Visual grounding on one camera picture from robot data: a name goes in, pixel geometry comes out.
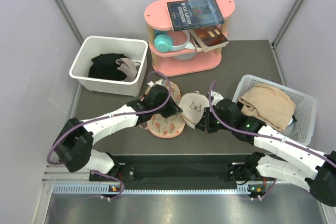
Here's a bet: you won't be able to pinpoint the grey slotted cable duct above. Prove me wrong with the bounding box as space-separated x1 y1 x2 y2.
52 184 266 195

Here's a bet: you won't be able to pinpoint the grey cloth in basket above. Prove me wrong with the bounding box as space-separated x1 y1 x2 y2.
283 118 299 139

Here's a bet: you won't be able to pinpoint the black garment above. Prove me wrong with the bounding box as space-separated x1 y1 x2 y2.
88 54 126 81

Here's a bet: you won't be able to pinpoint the blue Nineteen Eighty-Four book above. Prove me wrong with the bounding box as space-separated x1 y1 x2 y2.
167 0 225 31

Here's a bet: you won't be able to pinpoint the white plastic basket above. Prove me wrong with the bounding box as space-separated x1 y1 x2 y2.
232 74 317 146

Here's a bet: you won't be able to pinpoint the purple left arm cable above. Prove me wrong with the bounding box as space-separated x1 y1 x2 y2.
46 71 173 200

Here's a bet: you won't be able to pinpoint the white mesh laundry bag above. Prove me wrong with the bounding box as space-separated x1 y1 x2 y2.
178 91 209 129

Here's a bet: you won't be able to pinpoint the teal headphones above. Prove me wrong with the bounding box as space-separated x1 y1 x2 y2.
154 30 195 52

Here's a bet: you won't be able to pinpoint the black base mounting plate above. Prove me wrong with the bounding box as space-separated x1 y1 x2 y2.
90 163 260 183

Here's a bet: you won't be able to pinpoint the floral mesh laundry bag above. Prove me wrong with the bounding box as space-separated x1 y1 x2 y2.
140 79 185 138

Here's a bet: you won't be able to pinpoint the pink wooden shelf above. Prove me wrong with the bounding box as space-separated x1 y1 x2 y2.
144 0 235 77

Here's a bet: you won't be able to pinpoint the beige bra in bin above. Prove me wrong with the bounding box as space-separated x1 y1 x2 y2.
115 58 141 82

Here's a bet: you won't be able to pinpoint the dark orange book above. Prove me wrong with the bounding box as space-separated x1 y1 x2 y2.
188 26 229 52

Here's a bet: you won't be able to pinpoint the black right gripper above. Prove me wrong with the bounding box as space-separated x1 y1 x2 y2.
195 107 234 134

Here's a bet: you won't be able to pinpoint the grey bowl on shelf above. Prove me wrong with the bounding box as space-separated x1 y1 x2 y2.
173 51 197 60

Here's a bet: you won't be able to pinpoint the beige cloth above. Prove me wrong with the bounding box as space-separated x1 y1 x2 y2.
238 83 296 131

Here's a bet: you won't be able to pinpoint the white plastic bin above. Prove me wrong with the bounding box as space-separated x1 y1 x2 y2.
69 36 148 97

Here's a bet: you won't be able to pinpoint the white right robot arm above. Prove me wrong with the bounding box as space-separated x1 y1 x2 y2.
190 99 335 207

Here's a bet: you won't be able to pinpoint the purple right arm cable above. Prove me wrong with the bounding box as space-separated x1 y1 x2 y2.
207 81 336 200

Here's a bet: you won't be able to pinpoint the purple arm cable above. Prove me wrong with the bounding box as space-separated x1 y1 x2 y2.
46 71 173 200
207 81 336 200

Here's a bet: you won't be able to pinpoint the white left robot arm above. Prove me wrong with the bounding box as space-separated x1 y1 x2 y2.
54 79 182 180

